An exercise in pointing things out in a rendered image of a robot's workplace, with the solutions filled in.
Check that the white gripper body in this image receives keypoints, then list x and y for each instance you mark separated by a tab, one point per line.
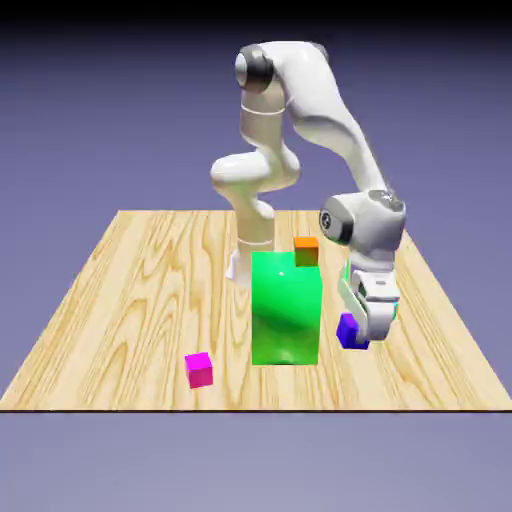
370	298

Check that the large green box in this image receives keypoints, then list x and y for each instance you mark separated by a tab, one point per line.
284	308

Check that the small orange cube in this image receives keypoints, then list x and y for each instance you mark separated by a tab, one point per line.
306	251

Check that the small blue cube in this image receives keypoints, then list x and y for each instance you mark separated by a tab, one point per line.
347	331

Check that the small magenta cube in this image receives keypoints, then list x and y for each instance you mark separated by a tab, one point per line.
198	370

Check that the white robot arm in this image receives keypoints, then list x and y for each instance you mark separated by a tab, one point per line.
320	100

